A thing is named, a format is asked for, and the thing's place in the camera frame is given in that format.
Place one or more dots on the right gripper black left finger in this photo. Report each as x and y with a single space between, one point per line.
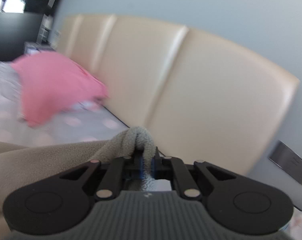
60 202

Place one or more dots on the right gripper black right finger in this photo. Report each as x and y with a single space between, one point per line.
236 202

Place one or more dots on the beige fleece hooded jacket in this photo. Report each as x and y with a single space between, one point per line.
20 165

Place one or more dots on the polka dot bed sheet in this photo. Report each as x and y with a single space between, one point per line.
63 128

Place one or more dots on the cream padded headboard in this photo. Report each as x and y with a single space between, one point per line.
199 95

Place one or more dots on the pink pillow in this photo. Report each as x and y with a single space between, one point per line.
51 83

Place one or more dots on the white bedside cabinet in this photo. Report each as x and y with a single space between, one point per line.
31 48

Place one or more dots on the black sliding wardrobe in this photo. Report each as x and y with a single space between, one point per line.
20 22

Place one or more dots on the grey wall panel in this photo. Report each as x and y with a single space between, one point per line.
287 160

